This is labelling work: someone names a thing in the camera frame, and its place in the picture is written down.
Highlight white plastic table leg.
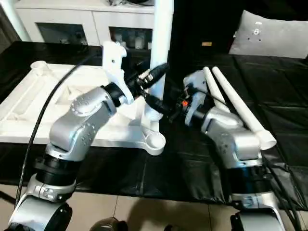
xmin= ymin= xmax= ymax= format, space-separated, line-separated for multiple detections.
xmin=202 ymin=67 xmax=232 ymax=109
xmin=143 ymin=0 xmax=175 ymax=122
xmin=211 ymin=66 xmax=278 ymax=150

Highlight white plastic table top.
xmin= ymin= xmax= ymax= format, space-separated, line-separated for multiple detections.
xmin=0 ymin=60 xmax=167 ymax=156

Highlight white glass-door cabinet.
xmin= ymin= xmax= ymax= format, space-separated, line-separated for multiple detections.
xmin=13 ymin=0 xmax=160 ymax=51

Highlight black work mat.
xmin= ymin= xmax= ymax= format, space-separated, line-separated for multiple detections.
xmin=0 ymin=41 xmax=308 ymax=211

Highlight grey white pillow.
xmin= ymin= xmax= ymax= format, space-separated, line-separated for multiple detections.
xmin=229 ymin=10 xmax=308 ymax=60

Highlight black metal floor bar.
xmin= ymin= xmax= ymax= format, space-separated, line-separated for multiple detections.
xmin=0 ymin=192 xmax=16 ymax=205

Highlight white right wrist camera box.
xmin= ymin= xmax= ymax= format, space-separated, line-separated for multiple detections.
xmin=182 ymin=70 xmax=211 ymax=98

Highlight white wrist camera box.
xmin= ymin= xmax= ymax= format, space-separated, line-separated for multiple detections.
xmin=182 ymin=70 xmax=211 ymax=98
xmin=101 ymin=41 xmax=128 ymax=90

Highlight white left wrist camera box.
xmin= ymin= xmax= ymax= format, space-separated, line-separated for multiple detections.
xmin=101 ymin=41 xmax=128 ymax=90

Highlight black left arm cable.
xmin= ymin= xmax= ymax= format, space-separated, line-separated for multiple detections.
xmin=14 ymin=54 xmax=105 ymax=208

